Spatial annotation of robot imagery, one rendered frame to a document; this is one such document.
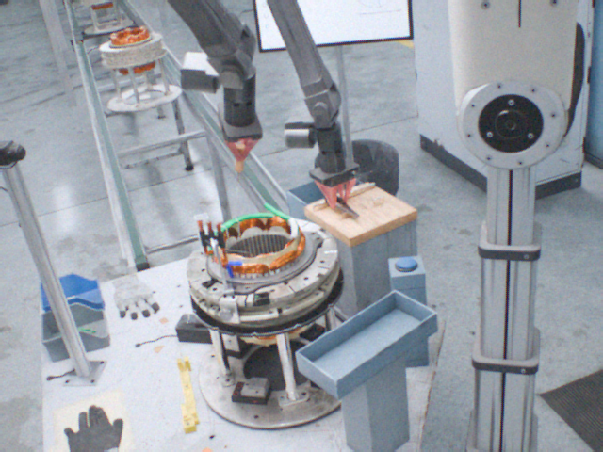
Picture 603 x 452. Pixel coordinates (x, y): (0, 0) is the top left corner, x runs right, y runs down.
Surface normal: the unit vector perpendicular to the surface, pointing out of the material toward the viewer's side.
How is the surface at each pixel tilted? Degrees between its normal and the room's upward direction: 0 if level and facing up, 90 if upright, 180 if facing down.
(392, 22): 83
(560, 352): 0
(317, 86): 89
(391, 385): 90
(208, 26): 118
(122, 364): 0
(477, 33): 109
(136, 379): 0
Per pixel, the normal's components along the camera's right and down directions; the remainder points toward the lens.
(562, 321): -0.14, -0.86
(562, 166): 0.32, 0.42
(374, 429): 0.61, 0.32
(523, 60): -0.25, 0.76
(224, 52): -0.13, 0.90
